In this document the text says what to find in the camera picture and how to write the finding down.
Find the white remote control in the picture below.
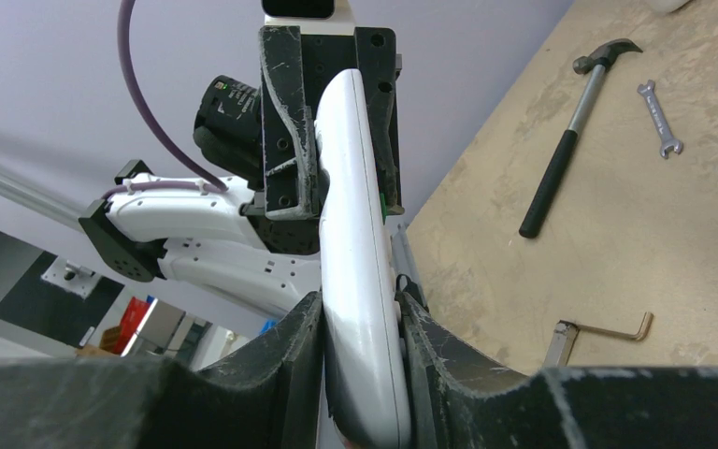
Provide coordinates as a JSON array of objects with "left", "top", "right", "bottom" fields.
[{"left": 315, "top": 69, "right": 411, "bottom": 448}]

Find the aluminium rail frame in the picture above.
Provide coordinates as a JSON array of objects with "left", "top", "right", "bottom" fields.
[{"left": 0, "top": 167, "right": 83, "bottom": 233}]

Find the small hammer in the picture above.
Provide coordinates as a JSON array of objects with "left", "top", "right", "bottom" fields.
[{"left": 519, "top": 38, "right": 643, "bottom": 239}]

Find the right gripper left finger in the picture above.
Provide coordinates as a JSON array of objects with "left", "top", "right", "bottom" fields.
[{"left": 0, "top": 292, "right": 324, "bottom": 448}]

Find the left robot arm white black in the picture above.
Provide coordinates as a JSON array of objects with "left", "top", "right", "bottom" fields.
[{"left": 79, "top": 25, "right": 404, "bottom": 317}]

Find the silver allen key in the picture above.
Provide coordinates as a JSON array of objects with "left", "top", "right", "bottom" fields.
[{"left": 541, "top": 311, "right": 655, "bottom": 369}]

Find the white PVC pipe frame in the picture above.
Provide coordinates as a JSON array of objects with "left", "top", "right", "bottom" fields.
[{"left": 645, "top": 0, "right": 691, "bottom": 14}]

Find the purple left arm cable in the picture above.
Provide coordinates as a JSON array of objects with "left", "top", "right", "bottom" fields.
[{"left": 101, "top": 0, "right": 231, "bottom": 201}]

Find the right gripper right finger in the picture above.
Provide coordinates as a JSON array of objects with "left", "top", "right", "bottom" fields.
[{"left": 398, "top": 293, "right": 718, "bottom": 448}]

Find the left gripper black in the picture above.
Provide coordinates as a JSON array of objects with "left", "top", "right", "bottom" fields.
[{"left": 258, "top": 25, "right": 405, "bottom": 255}]

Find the small silver wrench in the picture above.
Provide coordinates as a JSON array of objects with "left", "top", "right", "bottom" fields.
[{"left": 638, "top": 80, "right": 683, "bottom": 159}]

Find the red box in background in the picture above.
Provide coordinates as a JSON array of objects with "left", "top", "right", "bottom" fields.
[{"left": 120, "top": 297, "right": 151, "bottom": 340}]

